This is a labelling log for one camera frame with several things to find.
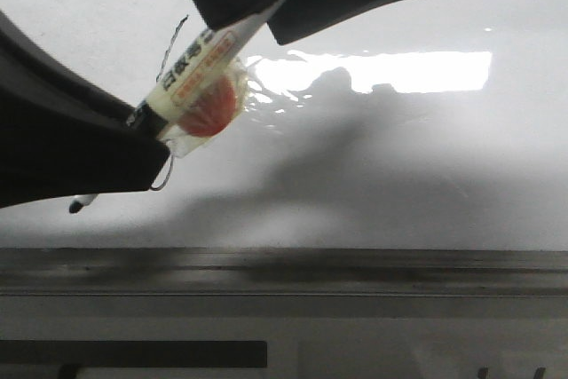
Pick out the white black whiteboard marker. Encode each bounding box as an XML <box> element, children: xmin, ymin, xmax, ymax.
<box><xmin>67</xmin><ymin>0</ymin><xmax>289</xmax><ymax>216</ymax></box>

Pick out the black label strip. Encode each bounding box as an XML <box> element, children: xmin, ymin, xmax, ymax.
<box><xmin>1</xmin><ymin>340</ymin><xmax>268</xmax><ymax>368</ymax></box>

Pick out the red taped magnet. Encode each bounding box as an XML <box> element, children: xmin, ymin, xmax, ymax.
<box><xmin>160</xmin><ymin>58</ymin><xmax>249</xmax><ymax>158</ymax></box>

